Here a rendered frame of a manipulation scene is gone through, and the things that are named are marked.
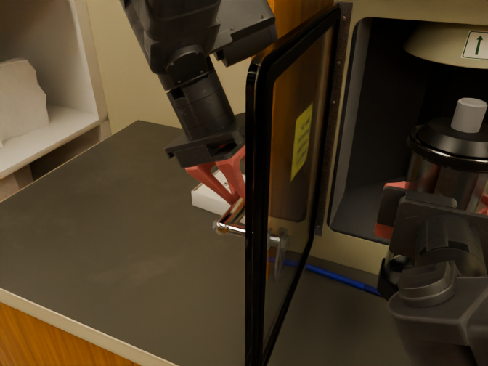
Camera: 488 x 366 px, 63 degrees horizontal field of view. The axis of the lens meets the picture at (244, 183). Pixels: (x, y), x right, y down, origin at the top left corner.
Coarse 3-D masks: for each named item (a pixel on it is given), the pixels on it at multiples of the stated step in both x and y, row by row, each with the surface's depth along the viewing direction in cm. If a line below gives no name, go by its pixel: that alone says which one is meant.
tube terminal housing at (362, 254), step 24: (336, 0) 53; (360, 0) 51; (384, 0) 50; (408, 0) 49; (432, 0) 48; (456, 0) 47; (480, 0) 46; (480, 24) 48; (336, 144) 63; (336, 240) 72; (360, 240) 70; (360, 264) 72
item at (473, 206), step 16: (416, 128) 47; (416, 144) 43; (416, 160) 45; (464, 160) 40; (480, 160) 40; (416, 176) 45; (432, 176) 43; (448, 176) 42; (464, 176) 41; (480, 176) 41; (432, 192) 44; (448, 192) 43; (464, 192) 42; (480, 192) 42; (464, 208) 43; (480, 208) 44; (400, 256) 50; (384, 272) 54; (400, 272) 50
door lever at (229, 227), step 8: (240, 200) 46; (232, 208) 44; (240, 208) 44; (224, 216) 43; (232, 216) 43; (240, 216) 44; (216, 224) 42; (224, 224) 41; (232, 224) 42; (216, 232) 42; (224, 232) 42; (232, 232) 41; (240, 232) 41
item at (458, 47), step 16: (416, 32) 57; (432, 32) 54; (448, 32) 52; (464, 32) 51; (480, 32) 50; (416, 48) 56; (432, 48) 54; (448, 48) 52; (464, 48) 51; (480, 48) 50; (448, 64) 52; (464, 64) 51; (480, 64) 51
